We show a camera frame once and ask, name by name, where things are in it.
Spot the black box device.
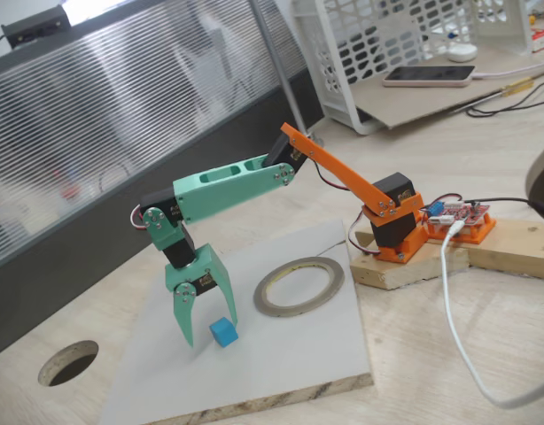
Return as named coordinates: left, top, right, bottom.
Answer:
left=0, top=4, right=70, bottom=49

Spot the grey ring of tape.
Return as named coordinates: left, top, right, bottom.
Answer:
left=253, top=256, right=346, bottom=319

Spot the white perforated plastic crate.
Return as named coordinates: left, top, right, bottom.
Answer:
left=291, top=0, right=535, bottom=136

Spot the blue cube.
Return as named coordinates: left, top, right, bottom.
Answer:
left=208, top=316, right=239, bottom=349

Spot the yellow handled screwdriver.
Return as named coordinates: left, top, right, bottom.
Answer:
left=448, top=77, right=535, bottom=114

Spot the orange circuit board holder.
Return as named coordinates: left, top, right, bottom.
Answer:
left=424, top=212, right=497, bottom=245

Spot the white laminated wooden board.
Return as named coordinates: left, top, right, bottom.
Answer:
left=97, top=219, right=374, bottom=425

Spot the frosted glass desk partition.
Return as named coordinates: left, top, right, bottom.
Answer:
left=0, top=0, right=326, bottom=362

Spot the brown cardboard sheet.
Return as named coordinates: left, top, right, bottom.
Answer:
left=351, top=43, right=544, bottom=130

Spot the pale pink phone cable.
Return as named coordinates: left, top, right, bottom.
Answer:
left=470, top=60, right=544, bottom=81

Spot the thin black cable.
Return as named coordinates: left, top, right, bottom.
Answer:
left=465, top=79, right=544, bottom=118
left=470, top=97, right=544, bottom=112

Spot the wooden base block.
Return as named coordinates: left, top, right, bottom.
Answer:
left=349, top=225, right=472, bottom=291

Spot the smartphone with pink case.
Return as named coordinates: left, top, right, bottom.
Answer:
left=381, top=65, right=477, bottom=89

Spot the black power cable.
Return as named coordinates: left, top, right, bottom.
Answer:
left=469, top=196, right=544, bottom=223

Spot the red controller circuit board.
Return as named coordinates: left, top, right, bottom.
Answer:
left=425, top=199, right=493, bottom=228

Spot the white earbud case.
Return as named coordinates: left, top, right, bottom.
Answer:
left=447, top=42, right=479, bottom=63

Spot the white USB cable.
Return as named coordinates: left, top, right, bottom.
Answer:
left=439, top=220, right=544, bottom=409

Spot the long wooden base plank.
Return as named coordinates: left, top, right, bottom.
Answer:
left=464, top=215, right=544, bottom=282

